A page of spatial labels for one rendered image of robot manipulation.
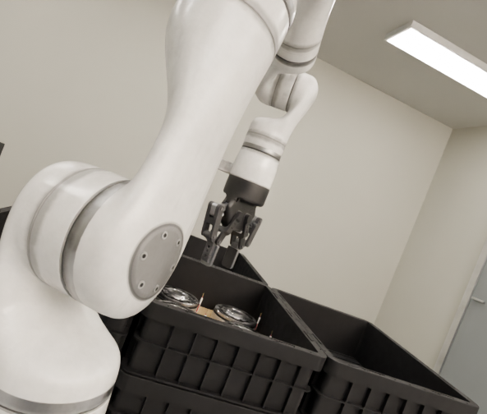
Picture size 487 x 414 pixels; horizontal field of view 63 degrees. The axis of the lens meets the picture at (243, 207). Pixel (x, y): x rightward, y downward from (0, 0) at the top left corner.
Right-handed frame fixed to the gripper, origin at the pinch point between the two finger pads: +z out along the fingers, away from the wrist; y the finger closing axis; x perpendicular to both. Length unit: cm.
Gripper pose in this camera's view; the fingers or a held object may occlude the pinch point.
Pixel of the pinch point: (219, 258)
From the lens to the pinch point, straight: 68.9
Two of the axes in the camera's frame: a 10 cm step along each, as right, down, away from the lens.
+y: 5.3, 1.9, 8.2
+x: -7.6, -3.2, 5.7
